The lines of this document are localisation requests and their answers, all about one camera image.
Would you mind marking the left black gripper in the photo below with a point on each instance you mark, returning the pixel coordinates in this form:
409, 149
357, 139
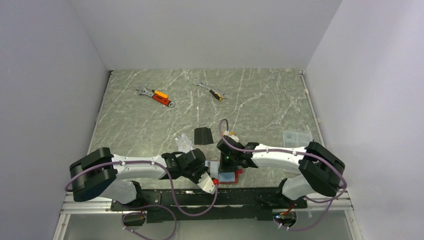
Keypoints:
203, 169

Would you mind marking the clear plastic parts box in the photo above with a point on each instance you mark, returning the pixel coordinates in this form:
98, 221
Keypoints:
295, 139

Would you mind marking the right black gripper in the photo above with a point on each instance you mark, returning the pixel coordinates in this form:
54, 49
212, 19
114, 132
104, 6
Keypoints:
223, 167

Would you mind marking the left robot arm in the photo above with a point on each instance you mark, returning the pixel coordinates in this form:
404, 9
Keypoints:
107, 175

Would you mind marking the red leather card holder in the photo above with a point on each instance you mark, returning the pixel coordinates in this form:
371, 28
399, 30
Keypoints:
225, 178

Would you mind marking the silver VIP card stack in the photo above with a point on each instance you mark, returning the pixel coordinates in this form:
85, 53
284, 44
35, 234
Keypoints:
183, 143

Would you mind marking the black VIP card stack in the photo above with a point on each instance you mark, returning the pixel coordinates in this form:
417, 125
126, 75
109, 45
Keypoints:
203, 136

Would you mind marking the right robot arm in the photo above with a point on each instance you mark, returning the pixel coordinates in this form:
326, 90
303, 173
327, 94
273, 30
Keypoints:
318, 170

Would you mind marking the black aluminium base frame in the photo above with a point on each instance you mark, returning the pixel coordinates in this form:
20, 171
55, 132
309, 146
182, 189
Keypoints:
231, 203

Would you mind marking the orange red adjustable wrench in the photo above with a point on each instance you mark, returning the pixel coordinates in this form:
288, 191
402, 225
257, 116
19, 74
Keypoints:
156, 95

